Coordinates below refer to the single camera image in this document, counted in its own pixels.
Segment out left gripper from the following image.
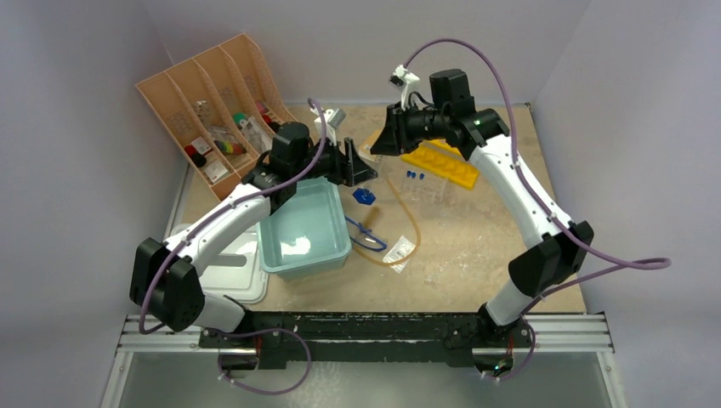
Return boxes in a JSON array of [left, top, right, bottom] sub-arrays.
[[292, 134, 376, 187]]

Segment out tan bristle brush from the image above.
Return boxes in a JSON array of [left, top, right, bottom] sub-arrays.
[[362, 207, 380, 231]]

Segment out yellow test tube rack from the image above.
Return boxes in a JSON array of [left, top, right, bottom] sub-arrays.
[[400, 140, 480, 190]]

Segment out white label packet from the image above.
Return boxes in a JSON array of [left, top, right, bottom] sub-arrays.
[[382, 235, 417, 274]]

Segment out clear well plate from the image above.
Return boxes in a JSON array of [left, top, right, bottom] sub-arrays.
[[395, 169, 447, 204]]

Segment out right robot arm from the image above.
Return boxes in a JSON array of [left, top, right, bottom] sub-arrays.
[[371, 65, 593, 346]]

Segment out peach desk file organizer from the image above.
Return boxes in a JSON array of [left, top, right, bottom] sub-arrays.
[[135, 34, 295, 200]]

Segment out blue safety glasses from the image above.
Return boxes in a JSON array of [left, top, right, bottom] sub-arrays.
[[345, 216, 388, 252]]

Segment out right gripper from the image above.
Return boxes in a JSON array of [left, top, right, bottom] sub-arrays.
[[372, 101, 451, 157]]

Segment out tan rubber tubing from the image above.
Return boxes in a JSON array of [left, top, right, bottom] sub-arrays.
[[353, 176, 423, 267]]

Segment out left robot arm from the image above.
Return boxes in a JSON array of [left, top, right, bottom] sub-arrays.
[[129, 122, 378, 348]]

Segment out yellow spiral notebook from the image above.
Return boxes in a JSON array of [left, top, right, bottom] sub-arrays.
[[358, 129, 381, 162]]

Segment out teal plastic bin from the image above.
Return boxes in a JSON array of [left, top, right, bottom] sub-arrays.
[[258, 178, 352, 281]]

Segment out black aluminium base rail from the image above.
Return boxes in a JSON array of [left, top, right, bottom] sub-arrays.
[[115, 311, 615, 373]]

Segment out white bin lid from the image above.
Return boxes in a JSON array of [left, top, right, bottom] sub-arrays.
[[178, 224, 268, 304]]

